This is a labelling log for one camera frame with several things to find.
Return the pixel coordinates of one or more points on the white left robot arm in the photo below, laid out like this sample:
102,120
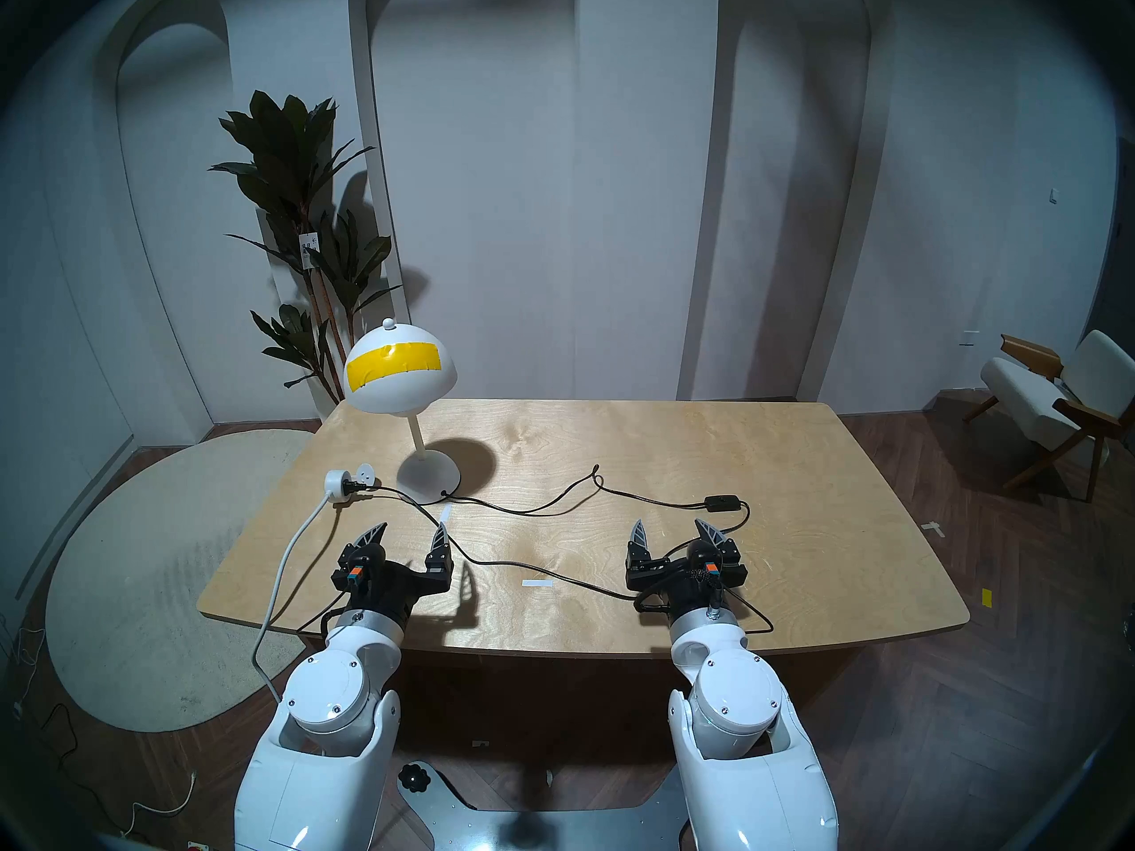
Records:
328,698

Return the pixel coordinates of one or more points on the white wooden armchair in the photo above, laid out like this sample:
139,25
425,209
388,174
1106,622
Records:
1029,397

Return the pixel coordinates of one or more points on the white lamp with yellow tape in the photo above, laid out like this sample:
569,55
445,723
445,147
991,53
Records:
399,388

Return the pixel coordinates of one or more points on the black star knob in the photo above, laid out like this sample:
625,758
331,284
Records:
413,777

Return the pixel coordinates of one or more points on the beige oval rug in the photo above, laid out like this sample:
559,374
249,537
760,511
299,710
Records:
160,548

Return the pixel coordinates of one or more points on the tall green leafy plant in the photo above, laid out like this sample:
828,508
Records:
284,149

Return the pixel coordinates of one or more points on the white round extension socket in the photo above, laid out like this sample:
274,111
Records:
336,486

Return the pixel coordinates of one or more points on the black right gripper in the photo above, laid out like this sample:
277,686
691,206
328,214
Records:
696,579

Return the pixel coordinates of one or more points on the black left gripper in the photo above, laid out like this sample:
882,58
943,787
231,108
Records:
386,588

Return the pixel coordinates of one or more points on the light wooden table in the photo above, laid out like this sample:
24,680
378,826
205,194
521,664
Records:
621,441

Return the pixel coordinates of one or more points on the black power plug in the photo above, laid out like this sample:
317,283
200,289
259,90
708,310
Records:
356,486

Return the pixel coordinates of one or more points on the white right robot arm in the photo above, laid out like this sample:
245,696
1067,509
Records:
736,707

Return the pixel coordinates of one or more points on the white plant tag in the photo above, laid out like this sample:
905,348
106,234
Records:
309,248

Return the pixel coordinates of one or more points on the grey metal robot base plate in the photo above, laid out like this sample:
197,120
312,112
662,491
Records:
461,814

